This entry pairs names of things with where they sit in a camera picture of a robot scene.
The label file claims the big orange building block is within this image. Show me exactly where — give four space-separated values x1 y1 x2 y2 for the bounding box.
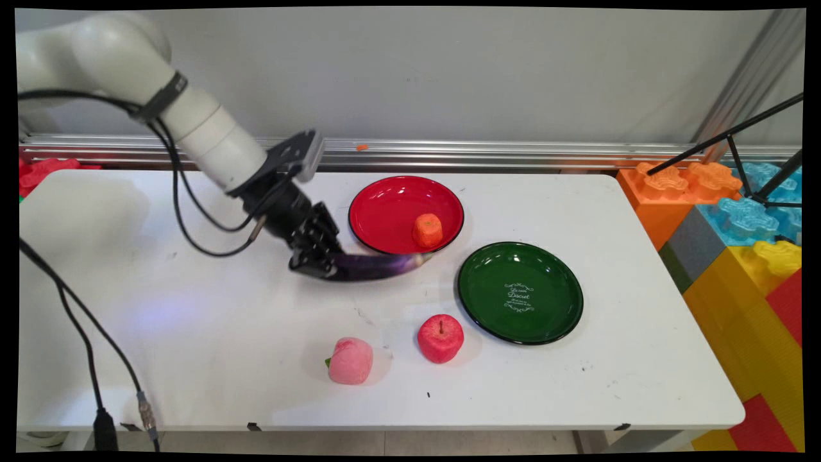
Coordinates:
617 161 744 252

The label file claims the orange toy fruit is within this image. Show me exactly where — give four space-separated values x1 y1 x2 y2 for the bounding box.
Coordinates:
412 213 444 250

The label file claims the aluminium rail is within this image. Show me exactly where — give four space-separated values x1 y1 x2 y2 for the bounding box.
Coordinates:
19 133 803 173

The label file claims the black tripod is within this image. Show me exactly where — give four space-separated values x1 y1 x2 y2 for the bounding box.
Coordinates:
647 92 804 209

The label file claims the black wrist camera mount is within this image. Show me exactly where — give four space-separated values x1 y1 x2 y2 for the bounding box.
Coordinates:
264 130 325 185

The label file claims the big blue building block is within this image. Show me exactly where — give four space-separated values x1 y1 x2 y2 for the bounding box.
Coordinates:
696 162 803 248

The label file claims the big grey building block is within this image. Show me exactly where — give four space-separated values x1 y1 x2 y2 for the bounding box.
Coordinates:
659 205 727 294

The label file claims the big red building block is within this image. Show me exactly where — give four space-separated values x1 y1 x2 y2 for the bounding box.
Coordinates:
766 268 803 348
728 394 800 453

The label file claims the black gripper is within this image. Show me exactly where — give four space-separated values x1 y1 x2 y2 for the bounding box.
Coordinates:
239 178 345 280

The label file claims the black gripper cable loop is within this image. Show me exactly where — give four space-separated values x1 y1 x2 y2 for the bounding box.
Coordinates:
18 89 269 258

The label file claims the thick black cable with plug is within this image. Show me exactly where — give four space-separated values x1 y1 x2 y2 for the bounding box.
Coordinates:
19 239 120 452

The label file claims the green plate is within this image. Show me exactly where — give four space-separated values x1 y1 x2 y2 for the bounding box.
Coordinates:
457 241 584 347

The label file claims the pink toy peach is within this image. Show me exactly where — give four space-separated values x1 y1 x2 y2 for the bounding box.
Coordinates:
325 337 374 386

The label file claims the red toy apple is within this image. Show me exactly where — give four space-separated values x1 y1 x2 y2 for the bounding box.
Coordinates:
417 314 465 364

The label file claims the big yellow building block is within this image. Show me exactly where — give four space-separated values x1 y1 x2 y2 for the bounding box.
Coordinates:
683 240 803 452

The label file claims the black cable with metal connector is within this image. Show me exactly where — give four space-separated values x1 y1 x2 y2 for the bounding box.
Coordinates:
56 282 161 453

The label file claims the purple toy eggplant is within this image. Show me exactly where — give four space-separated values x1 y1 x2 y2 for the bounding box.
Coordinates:
331 251 434 282

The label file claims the red plate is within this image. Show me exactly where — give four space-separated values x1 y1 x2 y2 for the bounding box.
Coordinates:
348 176 465 256

